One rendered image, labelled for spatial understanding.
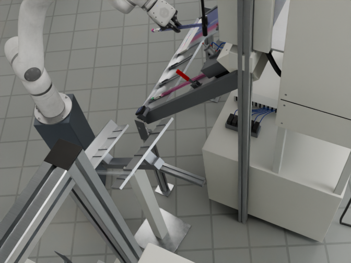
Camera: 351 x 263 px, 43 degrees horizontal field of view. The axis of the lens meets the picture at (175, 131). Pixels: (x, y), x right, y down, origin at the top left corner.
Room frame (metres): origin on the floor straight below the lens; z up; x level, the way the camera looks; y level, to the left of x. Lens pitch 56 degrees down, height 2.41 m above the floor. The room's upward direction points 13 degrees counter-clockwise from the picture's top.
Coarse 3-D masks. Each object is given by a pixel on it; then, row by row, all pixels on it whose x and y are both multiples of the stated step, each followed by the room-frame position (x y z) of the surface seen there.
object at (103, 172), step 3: (96, 171) 0.92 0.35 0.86; (99, 171) 0.91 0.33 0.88; (102, 171) 0.89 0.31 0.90; (105, 171) 0.88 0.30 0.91; (108, 171) 0.87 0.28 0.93; (111, 171) 0.85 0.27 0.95; (114, 171) 0.84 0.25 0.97; (117, 171) 0.83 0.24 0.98; (120, 171) 0.82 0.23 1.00; (123, 171) 0.80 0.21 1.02; (126, 171) 0.79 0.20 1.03; (129, 171) 0.78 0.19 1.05; (102, 174) 0.89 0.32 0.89; (105, 174) 0.87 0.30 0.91; (108, 174) 0.86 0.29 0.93; (111, 174) 0.84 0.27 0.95; (114, 174) 0.83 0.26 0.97; (117, 174) 0.82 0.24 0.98; (120, 174) 0.80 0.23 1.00; (123, 174) 0.79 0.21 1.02; (126, 174) 0.78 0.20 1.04; (129, 174) 0.76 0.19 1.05; (132, 174) 0.76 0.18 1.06
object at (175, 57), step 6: (186, 36) 1.68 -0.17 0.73; (180, 48) 1.61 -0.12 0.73; (174, 54) 1.57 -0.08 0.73; (174, 60) 1.54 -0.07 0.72; (168, 66) 1.50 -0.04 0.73; (168, 72) 1.48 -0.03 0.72; (162, 78) 1.44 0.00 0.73; (156, 84) 1.40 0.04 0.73; (156, 90) 1.38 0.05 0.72; (150, 96) 1.34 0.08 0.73
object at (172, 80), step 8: (192, 48) 1.51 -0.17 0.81; (184, 56) 1.50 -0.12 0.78; (192, 56) 1.42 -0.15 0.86; (176, 64) 1.49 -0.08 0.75; (184, 64) 1.41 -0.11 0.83; (184, 72) 1.34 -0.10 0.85; (168, 80) 1.38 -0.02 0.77; (176, 80) 1.31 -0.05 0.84; (160, 88) 1.37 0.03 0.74; (168, 88) 1.30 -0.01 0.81; (168, 96) 1.22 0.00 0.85; (152, 104) 1.28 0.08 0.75
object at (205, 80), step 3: (204, 63) 1.25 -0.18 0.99; (201, 72) 1.19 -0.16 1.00; (201, 78) 1.13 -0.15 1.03; (204, 78) 1.12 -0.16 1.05; (207, 78) 1.10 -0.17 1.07; (210, 78) 1.08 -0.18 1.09; (213, 78) 1.06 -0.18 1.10; (216, 78) 1.04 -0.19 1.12; (198, 81) 1.13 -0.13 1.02; (201, 81) 1.11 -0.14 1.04; (204, 81) 1.09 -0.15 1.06; (207, 81) 1.07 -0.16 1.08; (204, 84) 1.07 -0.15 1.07; (192, 87) 1.13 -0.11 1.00; (189, 90) 1.12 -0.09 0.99
